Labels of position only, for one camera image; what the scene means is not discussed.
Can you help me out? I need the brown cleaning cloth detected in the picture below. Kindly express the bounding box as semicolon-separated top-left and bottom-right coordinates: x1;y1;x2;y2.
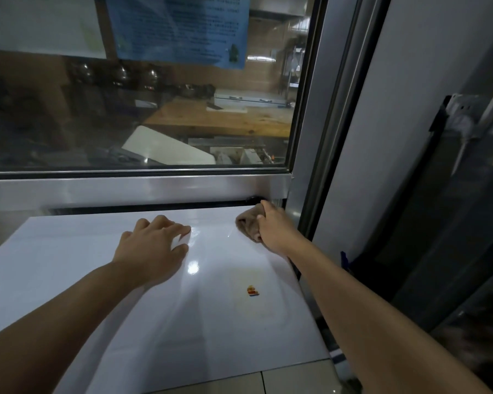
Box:
235;203;273;244

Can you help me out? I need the person's right hand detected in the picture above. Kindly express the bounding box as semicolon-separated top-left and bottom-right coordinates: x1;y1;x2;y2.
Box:
256;199;309;260

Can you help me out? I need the silver metal window frame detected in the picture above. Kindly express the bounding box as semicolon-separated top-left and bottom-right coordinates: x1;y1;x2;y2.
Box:
0;0;392;242

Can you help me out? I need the white paper sheet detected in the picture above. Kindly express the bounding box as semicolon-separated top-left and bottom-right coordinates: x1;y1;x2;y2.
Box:
0;0;108;60

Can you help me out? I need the black leaning panel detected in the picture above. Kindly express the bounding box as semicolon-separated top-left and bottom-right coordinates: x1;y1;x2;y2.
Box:
351;93;493;335

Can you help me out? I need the blue printed poster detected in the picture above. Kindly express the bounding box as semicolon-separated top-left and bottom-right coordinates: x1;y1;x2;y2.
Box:
104;0;251;70

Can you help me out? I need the person's right forearm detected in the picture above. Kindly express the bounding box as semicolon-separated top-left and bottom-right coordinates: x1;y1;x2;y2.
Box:
288;241;493;394

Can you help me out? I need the person's left forearm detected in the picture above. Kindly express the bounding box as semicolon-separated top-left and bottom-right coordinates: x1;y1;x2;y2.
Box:
0;259;148;394

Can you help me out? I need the person's left hand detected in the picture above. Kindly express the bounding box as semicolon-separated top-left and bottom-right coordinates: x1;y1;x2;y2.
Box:
112;215;192;287

